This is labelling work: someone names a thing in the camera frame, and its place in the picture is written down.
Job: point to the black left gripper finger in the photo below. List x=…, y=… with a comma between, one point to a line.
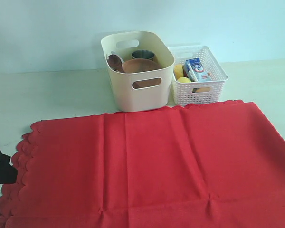
x=8, y=174

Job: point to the brown wooden spoon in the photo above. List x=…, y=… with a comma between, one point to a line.
x=115, y=63

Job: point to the brown wooden plate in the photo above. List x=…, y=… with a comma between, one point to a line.
x=142, y=65

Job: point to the stainless steel cup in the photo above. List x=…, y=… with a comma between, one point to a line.
x=144, y=54

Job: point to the yellow lemon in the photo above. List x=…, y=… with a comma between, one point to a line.
x=183, y=80

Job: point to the yellow cheese wedge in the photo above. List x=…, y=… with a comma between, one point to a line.
x=178, y=71

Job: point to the red scalloped cloth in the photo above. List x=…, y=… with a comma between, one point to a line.
x=219, y=165

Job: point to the blue white milk carton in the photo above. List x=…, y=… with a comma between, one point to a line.
x=195, y=70

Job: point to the cream plastic bin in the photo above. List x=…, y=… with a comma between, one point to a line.
x=139, y=91

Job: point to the white woven plastic basket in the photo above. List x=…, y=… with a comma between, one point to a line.
x=184, y=93

